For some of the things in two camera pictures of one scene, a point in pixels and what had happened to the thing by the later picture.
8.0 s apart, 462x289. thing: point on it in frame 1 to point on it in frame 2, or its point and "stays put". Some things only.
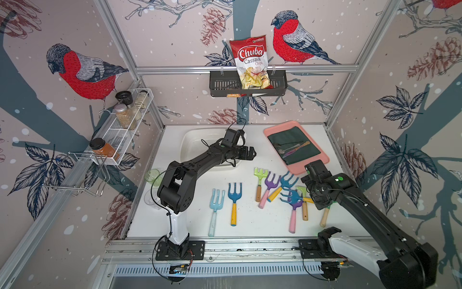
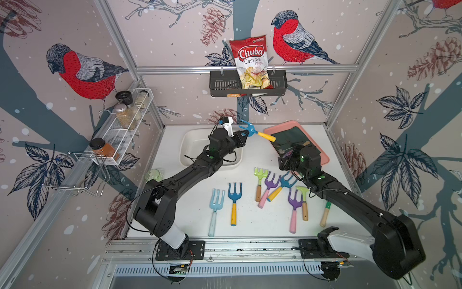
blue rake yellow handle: [234, 196] stays put
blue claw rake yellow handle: [295, 197] to [251, 130]
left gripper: [244, 156] to [240, 140]
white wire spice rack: [125, 120] stays put
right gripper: [319, 201] to [285, 165]
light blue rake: [215, 207] stays put
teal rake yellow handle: [284, 183] stays put
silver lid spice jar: [125, 115] stays put
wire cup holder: [83, 173] stays put
